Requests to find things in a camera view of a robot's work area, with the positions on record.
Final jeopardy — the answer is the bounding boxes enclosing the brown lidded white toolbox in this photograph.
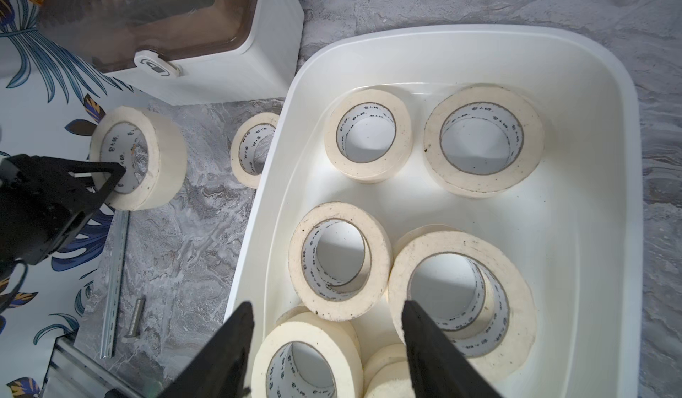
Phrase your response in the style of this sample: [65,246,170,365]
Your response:
[38,0,305,106]

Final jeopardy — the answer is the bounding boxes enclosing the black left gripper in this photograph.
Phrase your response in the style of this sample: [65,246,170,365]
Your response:
[1,155,126,280]

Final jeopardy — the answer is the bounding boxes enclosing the cream masking tape roll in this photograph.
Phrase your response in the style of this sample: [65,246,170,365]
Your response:
[90,106,188,211]
[364,344,416,398]
[387,225,536,382]
[289,202,393,322]
[230,112,280,189]
[250,307,364,397]
[324,89,413,184]
[423,85,545,199]

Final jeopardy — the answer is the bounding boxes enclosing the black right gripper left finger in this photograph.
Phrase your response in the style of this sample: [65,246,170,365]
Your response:
[160,301,255,398]

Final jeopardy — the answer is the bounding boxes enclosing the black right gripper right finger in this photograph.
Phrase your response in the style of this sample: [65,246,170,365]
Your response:
[401,300,499,398]

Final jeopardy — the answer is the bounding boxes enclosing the metal bolt on table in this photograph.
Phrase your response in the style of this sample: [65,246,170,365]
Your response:
[122,297,146,343]

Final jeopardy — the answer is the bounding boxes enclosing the white plastic storage tray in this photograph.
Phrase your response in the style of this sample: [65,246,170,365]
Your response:
[228,25,643,397]

